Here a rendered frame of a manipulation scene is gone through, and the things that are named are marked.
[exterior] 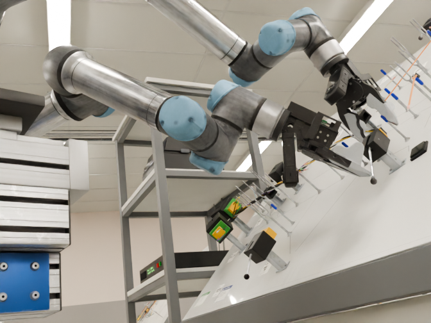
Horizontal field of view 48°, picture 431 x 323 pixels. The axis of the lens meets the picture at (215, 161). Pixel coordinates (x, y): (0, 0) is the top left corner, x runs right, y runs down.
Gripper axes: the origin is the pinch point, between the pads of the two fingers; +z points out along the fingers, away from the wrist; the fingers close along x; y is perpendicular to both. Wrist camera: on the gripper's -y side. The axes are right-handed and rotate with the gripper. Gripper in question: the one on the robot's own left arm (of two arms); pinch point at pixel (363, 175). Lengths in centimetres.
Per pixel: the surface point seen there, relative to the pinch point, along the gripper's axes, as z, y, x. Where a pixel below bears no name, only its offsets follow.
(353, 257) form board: 4.5, -15.8, -3.9
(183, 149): -60, -6, 99
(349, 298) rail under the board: 6.6, -22.8, -6.4
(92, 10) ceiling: -207, 66, 238
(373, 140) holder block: -0.9, 8.3, 4.0
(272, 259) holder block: -8.2, -24.8, 21.1
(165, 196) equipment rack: -53, -26, 80
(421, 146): 8.3, 11.4, 4.0
